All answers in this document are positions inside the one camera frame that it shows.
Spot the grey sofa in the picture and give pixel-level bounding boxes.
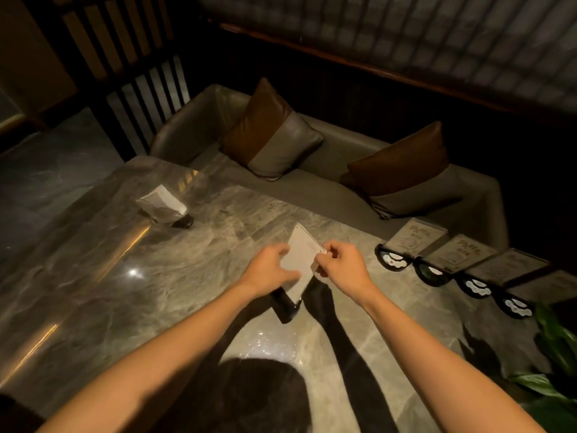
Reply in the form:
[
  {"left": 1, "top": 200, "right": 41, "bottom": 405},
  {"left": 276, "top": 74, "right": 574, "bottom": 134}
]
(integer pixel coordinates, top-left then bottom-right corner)
[{"left": 150, "top": 84, "right": 510, "bottom": 250}]

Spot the person's left hand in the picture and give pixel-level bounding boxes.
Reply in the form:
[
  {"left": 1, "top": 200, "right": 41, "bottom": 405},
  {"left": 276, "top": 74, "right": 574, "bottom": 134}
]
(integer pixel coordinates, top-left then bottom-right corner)
[{"left": 239, "top": 243, "right": 302, "bottom": 299}]

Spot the acrylic table sign black base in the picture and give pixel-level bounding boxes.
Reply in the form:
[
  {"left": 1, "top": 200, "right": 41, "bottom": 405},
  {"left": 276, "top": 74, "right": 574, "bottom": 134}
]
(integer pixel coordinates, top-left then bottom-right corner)
[
  {"left": 374, "top": 217, "right": 449, "bottom": 271},
  {"left": 413, "top": 240, "right": 497, "bottom": 287},
  {"left": 270, "top": 223, "right": 328, "bottom": 324},
  {"left": 136, "top": 184, "right": 195, "bottom": 229},
  {"left": 455, "top": 249, "right": 551, "bottom": 299},
  {"left": 492, "top": 270, "right": 577, "bottom": 320}
]

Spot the green plant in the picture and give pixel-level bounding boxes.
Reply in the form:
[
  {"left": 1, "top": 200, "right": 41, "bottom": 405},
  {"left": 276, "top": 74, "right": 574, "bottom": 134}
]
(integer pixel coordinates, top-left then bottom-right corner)
[{"left": 507, "top": 303, "right": 577, "bottom": 433}]

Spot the dark slatted wooden partition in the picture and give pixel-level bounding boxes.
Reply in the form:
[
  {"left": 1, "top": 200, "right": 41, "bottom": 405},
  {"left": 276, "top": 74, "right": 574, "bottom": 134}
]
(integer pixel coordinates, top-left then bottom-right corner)
[{"left": 20, "top": 0, "right": 192, "bottom": 163}]

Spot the person's right forearm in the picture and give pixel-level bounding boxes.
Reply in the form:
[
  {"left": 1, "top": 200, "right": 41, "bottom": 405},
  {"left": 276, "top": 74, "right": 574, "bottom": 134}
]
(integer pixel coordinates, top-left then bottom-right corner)
[{"left": 360, "top": 286, "right": 546, "bottom": 433}]

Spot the brown and grey cushion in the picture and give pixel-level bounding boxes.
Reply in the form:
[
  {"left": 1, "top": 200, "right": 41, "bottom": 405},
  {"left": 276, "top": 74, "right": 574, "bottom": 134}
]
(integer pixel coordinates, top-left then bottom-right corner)
[
  {"left": 219, "top": 77, "right": 325, "bottom": 182},
  {"left": 341, "top": 121, "right": 465, "bottom": 220}
]

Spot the person's left forearm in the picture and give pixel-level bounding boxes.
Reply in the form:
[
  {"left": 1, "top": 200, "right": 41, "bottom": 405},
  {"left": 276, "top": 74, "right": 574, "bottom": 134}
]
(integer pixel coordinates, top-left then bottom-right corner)
[{"left": 38, "top": 280, "right": 271, "bottom": 433}]

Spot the person's right hand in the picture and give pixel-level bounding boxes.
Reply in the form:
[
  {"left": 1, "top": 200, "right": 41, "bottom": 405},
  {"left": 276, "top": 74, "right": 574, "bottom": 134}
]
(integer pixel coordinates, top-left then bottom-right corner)
[{"left": 313, "top": 240, "right": 377, "bottom": 307}]

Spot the grid patterned window screen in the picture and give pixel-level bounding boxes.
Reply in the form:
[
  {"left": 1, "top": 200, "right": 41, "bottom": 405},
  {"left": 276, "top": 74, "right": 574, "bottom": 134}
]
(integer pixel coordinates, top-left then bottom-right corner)
[{"left": 197, "top": 0, "right": 577, "bottom": 114}]

